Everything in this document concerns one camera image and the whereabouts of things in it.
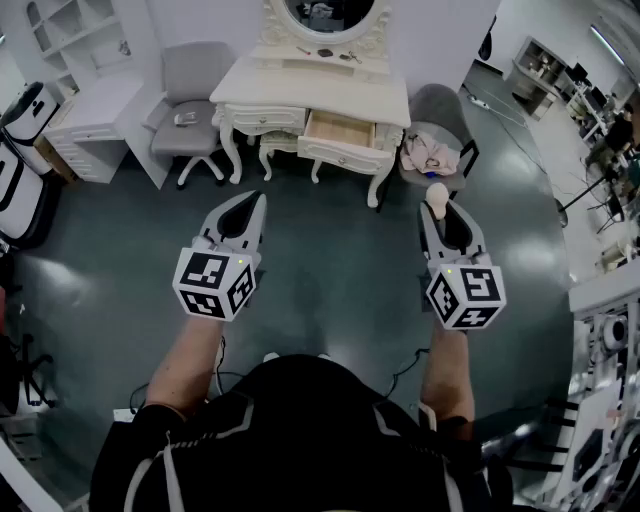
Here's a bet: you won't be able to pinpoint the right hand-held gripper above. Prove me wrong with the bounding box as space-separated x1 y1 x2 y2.
418 198 507 331

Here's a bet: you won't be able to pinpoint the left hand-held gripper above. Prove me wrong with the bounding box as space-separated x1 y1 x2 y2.
172 189 268 322

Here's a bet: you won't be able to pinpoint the small beige object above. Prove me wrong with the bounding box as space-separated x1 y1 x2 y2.
425 182 451 221

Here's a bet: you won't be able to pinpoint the small white drawer wooden inside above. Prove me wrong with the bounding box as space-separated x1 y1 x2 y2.
297 108 396 176

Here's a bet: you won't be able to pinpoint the white dressing table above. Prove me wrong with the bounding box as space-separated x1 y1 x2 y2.
209 43 412 209

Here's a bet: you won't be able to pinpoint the person's right forearm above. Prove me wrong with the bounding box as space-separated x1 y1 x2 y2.
418 327 476 424

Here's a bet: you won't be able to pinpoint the person's left forearm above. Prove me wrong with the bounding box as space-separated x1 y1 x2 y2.
143 312 226 419

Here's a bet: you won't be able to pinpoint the white carved stool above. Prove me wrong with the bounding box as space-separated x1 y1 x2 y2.
257 130 304 182

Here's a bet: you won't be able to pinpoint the pink clothes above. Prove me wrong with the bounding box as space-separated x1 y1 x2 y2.
398 130 460 177

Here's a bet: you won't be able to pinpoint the grey office chair white base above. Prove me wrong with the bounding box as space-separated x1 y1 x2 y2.
143 41 227 190

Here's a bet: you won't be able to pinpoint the grey chair black legs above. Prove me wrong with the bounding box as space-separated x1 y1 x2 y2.
377 83 481 214

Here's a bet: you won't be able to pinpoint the black tripod stand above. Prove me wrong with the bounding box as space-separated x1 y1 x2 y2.
552 169 631 230

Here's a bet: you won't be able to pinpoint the white side cabinet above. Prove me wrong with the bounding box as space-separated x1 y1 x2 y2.
42 67 169 190

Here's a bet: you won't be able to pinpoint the grey shelving unit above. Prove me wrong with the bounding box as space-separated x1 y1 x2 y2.
510 36 572 122

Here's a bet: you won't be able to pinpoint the white equipment rack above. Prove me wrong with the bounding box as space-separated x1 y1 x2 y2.
542 259 640 512

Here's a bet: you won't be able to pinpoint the white and black machine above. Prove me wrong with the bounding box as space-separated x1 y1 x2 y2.
0 81 62 249

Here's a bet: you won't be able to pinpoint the person's black clothing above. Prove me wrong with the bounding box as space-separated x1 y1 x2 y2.
89 353 516 512

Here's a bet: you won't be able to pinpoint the white bookshelf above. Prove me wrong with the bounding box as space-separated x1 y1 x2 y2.
0 0 151 101

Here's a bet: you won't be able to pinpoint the black folding stand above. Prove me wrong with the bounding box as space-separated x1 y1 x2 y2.
0 329 56 411

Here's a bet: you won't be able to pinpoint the oval mirror white carved frame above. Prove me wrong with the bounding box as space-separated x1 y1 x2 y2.
259 0 394 51

